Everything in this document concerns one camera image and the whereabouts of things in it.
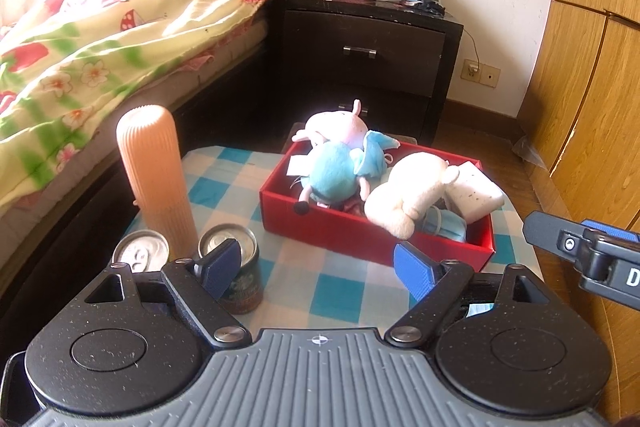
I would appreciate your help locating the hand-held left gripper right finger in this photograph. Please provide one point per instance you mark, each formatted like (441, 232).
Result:
(415, 272)

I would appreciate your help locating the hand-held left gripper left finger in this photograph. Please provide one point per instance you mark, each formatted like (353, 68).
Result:
(220, 269)

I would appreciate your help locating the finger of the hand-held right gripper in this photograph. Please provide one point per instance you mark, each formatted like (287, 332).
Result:
(617, 234)
(547, 232)

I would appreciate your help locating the blue face mask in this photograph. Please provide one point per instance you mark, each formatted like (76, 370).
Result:
(447, 227)

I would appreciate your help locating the red cardboard box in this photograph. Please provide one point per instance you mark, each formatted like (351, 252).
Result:
(350, 237)

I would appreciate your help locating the cream teddy bear plush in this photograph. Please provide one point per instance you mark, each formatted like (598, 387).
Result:
(405, 192)

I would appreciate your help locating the white sponge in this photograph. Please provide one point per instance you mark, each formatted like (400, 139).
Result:
(475, 194)

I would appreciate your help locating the pink pig plush toy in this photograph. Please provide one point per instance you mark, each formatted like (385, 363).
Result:
(330, 172)

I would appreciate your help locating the dark coffee can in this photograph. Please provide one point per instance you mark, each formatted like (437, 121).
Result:
(247, 277)

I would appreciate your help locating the blue drink can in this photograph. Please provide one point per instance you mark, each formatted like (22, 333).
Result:
(140, 252)

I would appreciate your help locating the clear plastic scrap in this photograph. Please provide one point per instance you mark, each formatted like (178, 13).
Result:
(530, 152)

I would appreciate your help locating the blue checkered tablecloth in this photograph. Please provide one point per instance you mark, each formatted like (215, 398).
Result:
(330, 287)

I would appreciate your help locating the peach ribbed bottle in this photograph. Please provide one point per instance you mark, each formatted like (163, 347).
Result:
(155, 177)

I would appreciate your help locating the bed with floral quilt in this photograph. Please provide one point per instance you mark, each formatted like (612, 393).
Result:
(210, 117)

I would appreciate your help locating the wooden wardrobe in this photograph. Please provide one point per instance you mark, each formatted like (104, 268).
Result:
(590, 82)

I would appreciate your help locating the nightstand drawer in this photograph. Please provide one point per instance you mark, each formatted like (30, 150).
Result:
(400, 112)
(400, 67)

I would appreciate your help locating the floral blanket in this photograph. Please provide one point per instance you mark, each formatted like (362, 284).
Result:
(125, 32)

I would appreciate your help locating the pile of small dark items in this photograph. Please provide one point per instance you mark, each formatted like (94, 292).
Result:
(422, 3)

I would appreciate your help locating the dark wooden nightstand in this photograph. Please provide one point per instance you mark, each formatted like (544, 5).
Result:
(350, 7)

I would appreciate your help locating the beige wall outlet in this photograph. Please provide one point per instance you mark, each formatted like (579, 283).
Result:
(481, 73)

